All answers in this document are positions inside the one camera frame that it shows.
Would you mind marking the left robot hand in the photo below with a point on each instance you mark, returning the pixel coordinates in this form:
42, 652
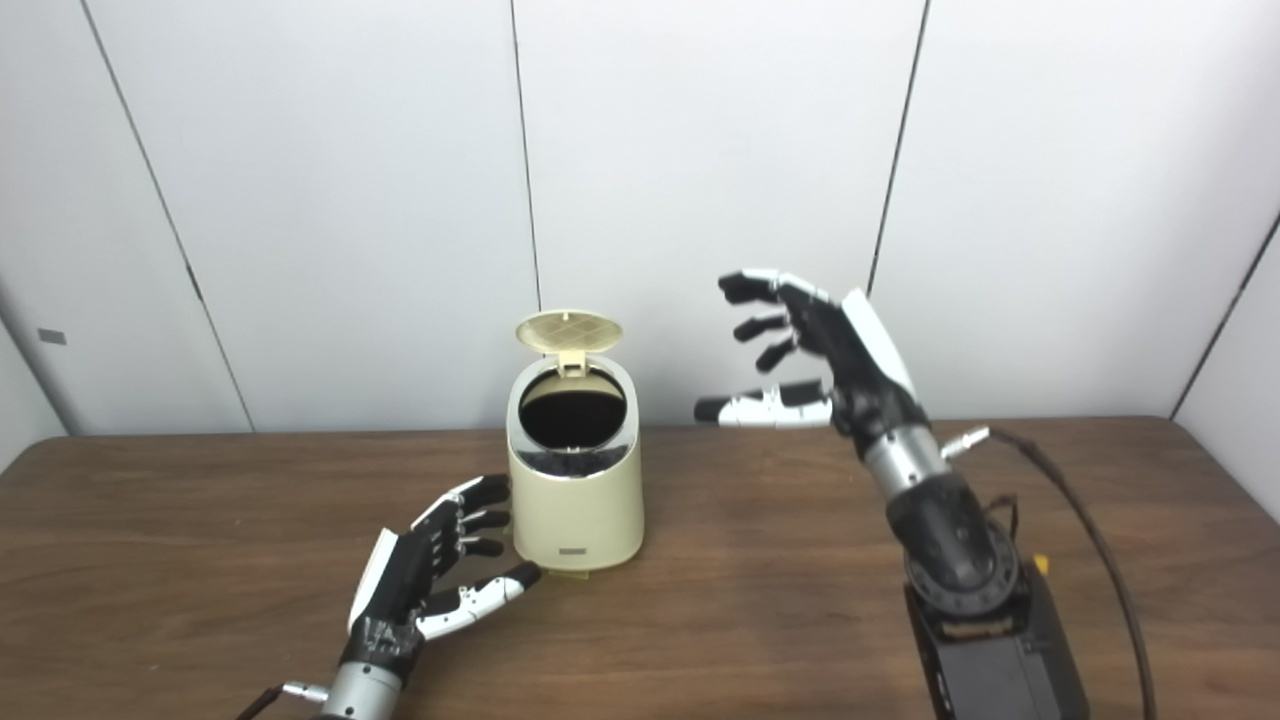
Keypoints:
395, 585

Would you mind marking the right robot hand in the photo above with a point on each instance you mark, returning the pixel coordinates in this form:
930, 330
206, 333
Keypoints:
865, 375

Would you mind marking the cream-colored bin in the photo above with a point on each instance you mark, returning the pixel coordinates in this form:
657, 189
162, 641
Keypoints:
575, 520

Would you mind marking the cream round bin lid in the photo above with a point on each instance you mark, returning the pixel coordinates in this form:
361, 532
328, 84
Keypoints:
568, 332

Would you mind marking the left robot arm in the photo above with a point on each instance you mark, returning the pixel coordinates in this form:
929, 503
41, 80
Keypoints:
360, 692

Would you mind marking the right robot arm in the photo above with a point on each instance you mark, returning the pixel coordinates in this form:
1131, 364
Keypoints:
960, 560

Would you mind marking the small grey wall label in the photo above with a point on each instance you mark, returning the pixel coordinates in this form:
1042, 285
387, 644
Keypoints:
52, 337

